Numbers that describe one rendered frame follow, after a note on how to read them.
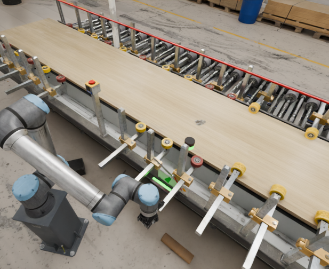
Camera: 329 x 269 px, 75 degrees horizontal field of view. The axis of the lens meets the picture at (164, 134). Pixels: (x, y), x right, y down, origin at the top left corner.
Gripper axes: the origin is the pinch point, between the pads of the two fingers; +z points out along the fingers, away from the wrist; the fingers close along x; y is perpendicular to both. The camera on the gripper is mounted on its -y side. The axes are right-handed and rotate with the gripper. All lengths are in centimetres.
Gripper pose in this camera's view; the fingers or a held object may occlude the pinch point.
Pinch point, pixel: (151, 220)
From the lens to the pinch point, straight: 131.5
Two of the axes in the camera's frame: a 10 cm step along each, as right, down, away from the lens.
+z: -0.5, 6.8, 7.3
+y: -6.1, 5.6, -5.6
